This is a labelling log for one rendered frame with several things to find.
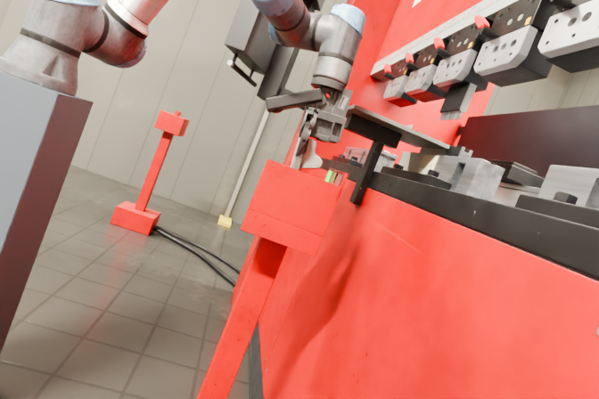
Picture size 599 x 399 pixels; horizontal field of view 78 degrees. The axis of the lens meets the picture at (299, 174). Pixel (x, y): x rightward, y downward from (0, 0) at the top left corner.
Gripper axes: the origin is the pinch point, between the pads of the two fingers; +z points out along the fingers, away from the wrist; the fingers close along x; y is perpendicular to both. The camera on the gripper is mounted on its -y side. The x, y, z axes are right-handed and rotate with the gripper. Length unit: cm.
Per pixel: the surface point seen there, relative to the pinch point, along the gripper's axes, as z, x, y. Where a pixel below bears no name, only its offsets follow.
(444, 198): -4.1, -18.3, 24.1
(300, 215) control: 7.2, -4.8, 3.8
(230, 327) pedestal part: 36.3, 2.2, -3.0
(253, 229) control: 12.5, -4.8, -4.3
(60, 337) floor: 75, 46, -54
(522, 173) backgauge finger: -16, 15, 60
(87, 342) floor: 76, 48, -46
